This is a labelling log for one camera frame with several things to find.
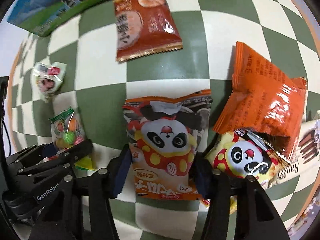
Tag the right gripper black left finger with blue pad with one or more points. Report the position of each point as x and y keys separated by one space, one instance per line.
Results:
x=80 y=208

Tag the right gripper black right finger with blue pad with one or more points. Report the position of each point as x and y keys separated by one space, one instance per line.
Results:
x=256 y=216

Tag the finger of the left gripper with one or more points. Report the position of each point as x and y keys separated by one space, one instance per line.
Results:
x=69 y=156
x=31 y=155

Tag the green fruit candy bag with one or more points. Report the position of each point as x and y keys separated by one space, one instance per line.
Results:
x=67 y=130

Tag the yellow panda snack bag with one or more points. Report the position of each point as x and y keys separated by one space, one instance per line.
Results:
x=241 y=152

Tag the orange panda snack bag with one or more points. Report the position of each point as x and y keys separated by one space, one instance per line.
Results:
x=164 y=137

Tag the green white checkered rug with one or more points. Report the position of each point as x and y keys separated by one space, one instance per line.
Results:
x=97 y=85

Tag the white Franzzi cookie pack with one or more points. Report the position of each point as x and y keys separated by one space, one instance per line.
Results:
x=305 y=158

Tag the small white candy packet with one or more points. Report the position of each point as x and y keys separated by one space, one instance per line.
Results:
x=49 y=78

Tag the bright orange snack bag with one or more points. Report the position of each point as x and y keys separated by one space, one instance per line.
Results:
x=264 y=100

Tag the red-brown snack bag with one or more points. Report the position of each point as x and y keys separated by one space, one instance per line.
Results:
x=144 y=27

